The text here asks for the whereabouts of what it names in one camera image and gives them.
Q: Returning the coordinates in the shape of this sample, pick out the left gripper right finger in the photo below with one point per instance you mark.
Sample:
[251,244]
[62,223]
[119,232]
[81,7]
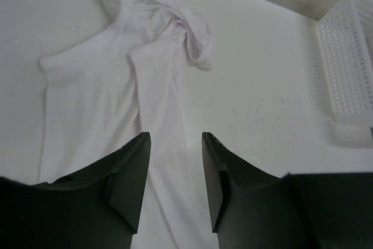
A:
[250,208]

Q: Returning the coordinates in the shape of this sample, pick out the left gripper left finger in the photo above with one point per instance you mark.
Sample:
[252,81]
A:
[98,206]

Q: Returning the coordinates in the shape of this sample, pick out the white tank top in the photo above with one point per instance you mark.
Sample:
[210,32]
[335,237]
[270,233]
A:
[125,80]

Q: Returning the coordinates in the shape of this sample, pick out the white plastic basket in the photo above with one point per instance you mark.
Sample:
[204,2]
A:
[345,39]

